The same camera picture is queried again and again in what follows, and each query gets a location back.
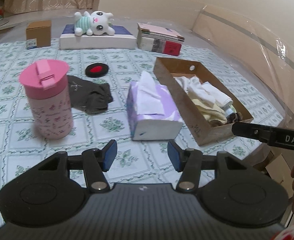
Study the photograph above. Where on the purple tissue pack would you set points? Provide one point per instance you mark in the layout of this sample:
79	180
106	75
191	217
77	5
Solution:
151	111

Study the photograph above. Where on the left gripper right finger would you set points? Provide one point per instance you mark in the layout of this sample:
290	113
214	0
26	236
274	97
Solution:
227	188

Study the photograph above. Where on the white bunny plush toy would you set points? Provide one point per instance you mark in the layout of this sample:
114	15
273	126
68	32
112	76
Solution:
97	23

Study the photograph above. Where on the stack of books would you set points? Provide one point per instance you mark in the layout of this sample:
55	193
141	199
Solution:
159	39

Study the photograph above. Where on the plastic wrapped headboard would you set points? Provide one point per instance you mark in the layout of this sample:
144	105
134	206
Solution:
264	53

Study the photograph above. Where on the brown cardboard tray box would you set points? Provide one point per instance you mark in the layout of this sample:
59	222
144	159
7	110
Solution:
166	69

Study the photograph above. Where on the pink tumbler cup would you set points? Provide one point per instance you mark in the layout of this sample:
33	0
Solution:
46	87

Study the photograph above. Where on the floral green white tablecloth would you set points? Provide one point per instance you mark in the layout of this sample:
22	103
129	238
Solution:
136	162

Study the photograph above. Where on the dark grey sock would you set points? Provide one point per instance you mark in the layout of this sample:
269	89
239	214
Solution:
89	97

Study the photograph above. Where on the white blue flat box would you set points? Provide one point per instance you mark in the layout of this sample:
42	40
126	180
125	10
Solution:
122	39

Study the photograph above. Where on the brown fuzzy sock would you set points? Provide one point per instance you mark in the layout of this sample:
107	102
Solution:
234	117

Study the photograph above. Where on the white fashion sock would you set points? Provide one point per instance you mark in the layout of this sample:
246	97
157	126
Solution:
193	88

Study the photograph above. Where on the small brown cardboard box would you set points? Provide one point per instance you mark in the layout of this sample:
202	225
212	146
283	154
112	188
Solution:
38	34

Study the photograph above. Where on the yellow towel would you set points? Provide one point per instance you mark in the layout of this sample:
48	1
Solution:
214	115

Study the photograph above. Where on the black red round pad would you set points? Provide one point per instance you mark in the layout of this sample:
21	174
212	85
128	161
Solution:
96	70

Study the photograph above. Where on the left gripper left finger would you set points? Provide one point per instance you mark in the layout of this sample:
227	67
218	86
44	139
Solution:
57	188

